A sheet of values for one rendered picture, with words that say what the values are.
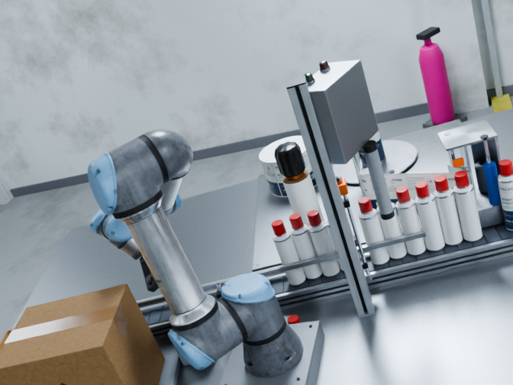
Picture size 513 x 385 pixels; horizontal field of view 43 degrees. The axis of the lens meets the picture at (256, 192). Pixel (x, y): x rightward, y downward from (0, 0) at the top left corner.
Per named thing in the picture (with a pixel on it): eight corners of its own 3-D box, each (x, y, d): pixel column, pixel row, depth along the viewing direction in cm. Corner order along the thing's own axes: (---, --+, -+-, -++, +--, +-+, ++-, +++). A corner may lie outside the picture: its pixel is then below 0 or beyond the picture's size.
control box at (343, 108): (379, 131, 160) (361, 59, 152) (346, 165, 149) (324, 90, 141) (344, 131, 166) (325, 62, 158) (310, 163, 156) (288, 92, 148)
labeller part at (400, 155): (409, 135, 246) (408, 132, 245) (425, 170, 218) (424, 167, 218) (330, 156, 251) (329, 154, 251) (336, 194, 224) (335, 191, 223)
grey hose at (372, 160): (393, 210, 166) (375, 138, 157) (395, 218, 163) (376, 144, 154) (379, 214, 167) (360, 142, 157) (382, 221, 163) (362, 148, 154)
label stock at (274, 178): (331, 178, 235) (321, 143, 229) (285, 202, 230) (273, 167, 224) (305, 164, 253) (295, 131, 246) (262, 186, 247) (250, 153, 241)
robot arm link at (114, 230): (140, 200, 171) (131, 202, 181) (103, 221, 167) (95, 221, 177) (154, 226, 172) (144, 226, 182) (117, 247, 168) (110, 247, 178)
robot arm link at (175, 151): (185, 103, 141) (163, 182, 185) (141, 125, 136) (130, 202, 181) (214, 146, 139) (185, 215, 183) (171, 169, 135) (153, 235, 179)
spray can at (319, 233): (343, 267, 185) (325, 208, 176) (334, 279, 182) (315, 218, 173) (329, 265, 188) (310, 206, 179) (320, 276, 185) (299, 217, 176)
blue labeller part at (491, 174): (502, 210, 181) (493, 159, 174) (505, 216, 178) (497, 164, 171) (490, 213, 182) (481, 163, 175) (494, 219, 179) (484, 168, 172)
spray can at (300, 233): (317, 266, 190) (298, 208, 181) (326, 273, 185) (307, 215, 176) (302, 275, 188) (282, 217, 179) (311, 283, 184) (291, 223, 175)
